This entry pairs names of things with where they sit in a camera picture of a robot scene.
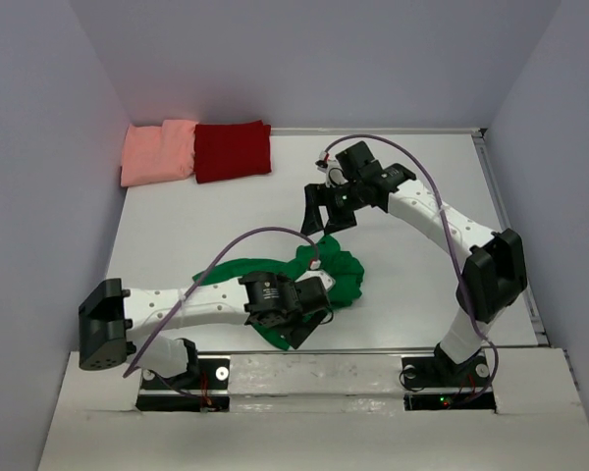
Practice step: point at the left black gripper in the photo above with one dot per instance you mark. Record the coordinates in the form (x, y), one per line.
(297, 332)

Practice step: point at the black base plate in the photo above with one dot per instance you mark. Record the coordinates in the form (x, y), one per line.
(428, 389)
(208, 392)

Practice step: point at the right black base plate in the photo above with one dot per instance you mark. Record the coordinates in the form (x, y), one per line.
(428, 389)

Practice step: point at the folded pink t shirt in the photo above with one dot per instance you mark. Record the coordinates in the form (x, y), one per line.
(158, 154)

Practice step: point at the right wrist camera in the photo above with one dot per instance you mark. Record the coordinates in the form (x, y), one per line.
(331, 169)

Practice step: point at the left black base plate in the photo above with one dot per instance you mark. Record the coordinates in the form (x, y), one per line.
(208, 392)

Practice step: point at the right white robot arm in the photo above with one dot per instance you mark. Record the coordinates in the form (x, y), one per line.
(489, 265)

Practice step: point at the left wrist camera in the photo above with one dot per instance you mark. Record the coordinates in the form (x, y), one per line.
(315, 270)

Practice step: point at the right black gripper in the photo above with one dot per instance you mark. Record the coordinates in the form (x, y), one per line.
(316, 194)

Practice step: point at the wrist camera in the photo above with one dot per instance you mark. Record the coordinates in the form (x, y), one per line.
(315, 270)
(331, 169)

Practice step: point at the green t shirt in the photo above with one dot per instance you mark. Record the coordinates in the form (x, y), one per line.
(347, 270)

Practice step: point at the folded red t shirt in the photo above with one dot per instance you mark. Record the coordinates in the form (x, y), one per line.
(228, 152)

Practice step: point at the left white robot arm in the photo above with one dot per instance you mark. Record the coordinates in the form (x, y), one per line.
(120, 325)

